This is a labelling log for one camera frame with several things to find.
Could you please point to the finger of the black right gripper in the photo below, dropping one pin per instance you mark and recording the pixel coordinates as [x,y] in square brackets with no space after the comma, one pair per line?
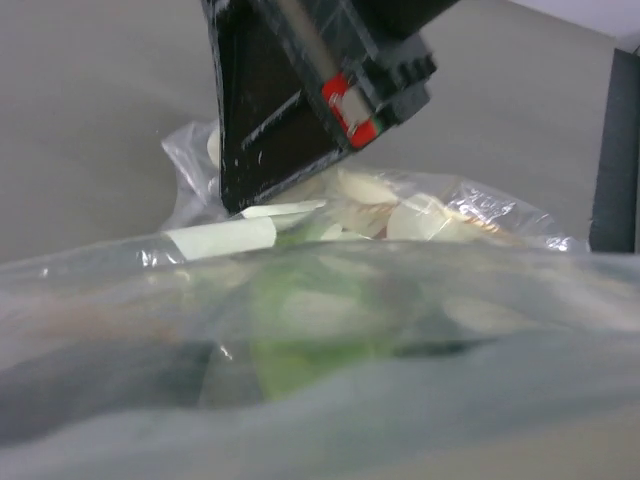
[273,133]

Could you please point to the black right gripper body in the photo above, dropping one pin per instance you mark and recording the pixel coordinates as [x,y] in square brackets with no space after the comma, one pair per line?
[363,65]

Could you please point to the green fake fruit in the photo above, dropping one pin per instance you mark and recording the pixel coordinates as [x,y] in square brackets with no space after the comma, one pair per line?
[313,315]

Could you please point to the clear polka dot zip bag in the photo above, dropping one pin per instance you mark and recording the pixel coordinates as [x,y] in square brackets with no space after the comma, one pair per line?
[514,348]

